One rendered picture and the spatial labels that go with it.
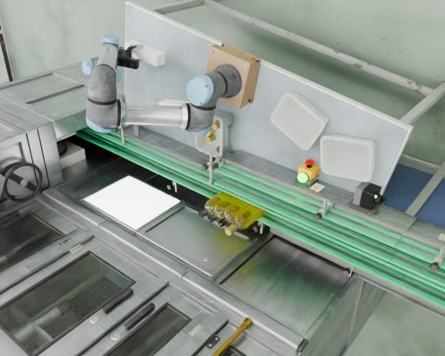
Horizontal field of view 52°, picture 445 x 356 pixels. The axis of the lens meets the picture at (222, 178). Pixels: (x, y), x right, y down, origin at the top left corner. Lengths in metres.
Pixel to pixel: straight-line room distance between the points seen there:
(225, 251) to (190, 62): 0.95
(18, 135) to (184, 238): 0.98
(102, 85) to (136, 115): 0.19
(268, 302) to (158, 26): 1.45
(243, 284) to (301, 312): 0.27
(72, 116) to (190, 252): 1.04
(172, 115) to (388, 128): 0.87
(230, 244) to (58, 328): 0.80
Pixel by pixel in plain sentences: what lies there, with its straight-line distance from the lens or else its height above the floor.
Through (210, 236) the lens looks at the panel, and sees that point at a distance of 2.19.
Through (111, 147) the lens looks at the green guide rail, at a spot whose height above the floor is 0.94.
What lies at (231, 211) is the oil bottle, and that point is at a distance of 2.08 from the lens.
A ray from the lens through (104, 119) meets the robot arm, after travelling 1.91.
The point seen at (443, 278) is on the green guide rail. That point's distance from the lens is 1.91.
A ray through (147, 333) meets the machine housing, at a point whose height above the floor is 1.67.
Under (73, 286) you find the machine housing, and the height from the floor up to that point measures 1.70.
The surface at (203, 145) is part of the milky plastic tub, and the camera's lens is 2.41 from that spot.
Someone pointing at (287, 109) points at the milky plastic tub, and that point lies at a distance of 2.08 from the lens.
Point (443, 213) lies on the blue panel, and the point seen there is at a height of 0.63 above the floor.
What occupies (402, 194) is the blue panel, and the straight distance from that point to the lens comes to 2.18.
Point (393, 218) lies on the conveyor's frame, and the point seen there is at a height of 0.83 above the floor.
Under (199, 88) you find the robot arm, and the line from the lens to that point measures 1.93.
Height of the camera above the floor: 2.42
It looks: 42 degrees down
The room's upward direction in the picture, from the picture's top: 123 degrees counter-clockwise
